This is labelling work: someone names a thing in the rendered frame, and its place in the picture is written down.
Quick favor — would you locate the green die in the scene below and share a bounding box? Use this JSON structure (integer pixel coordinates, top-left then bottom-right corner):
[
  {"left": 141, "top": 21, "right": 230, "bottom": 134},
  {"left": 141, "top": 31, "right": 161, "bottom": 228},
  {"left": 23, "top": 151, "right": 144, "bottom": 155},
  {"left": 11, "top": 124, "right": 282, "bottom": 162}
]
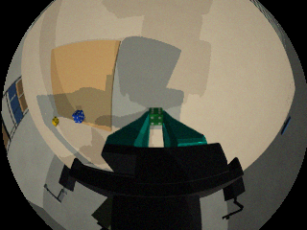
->
[{"left": 149, "top": 107, "right": 163, "bottom": 126}]

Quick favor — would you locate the yellow die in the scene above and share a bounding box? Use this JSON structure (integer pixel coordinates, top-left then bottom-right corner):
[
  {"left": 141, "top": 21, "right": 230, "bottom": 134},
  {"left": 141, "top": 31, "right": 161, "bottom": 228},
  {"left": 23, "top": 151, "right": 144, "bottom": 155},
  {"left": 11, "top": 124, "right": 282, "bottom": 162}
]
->
[{"left": 52, "top": 116, "right": 59, "bottom": 127}]

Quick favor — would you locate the blue die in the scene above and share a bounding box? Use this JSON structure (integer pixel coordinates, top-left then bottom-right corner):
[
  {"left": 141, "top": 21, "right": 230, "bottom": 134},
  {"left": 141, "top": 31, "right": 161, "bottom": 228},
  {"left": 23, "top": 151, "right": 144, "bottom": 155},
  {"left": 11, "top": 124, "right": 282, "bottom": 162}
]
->
[{"left": 72, "top": 110, "right": 85, "bottom": 123}]

